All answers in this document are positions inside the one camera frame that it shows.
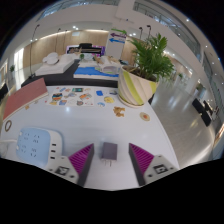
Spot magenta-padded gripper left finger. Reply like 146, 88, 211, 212
46, 142, 96, 187

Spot small purple-grey charger block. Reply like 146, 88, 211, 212
100, 141, 118, 167

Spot group of black chairs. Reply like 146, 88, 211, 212
0, 82, 9, 101

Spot white architectural model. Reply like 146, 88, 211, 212
34, 52, 76, 77

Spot flat pink board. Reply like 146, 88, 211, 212
2, 77, 49, 121

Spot black piano with purple screen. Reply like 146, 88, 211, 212
65, 42, 107, 56

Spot low black display platform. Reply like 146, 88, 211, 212
20, 59, 158, 105

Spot light blue power strip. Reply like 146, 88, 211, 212
15, 127, 64, 169

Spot building model on blue base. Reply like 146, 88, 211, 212
73, 54, 129, 81

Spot small distant potted plant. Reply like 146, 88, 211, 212
9, 64, 16, 81

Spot white pillar with arrow signs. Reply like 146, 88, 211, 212
107, 28, 128, 59

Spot black lounge seats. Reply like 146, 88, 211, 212
191, 98, 221, 128

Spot white power strip cable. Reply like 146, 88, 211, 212
0, 139, 18, 148

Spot small orange wooden piece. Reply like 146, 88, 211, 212
113, 106, 126, 118

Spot small round tan disc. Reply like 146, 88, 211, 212
139, 112, 151, 122

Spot potted plant in striped pot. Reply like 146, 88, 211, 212
117, 33, 175, 109

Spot colourful sticker sheet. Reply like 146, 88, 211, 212
49, 86, 95, 108

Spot brown tape ring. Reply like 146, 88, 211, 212
3, 119, 13, 132

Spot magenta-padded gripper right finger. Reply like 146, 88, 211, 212
128, 142, 179, 187

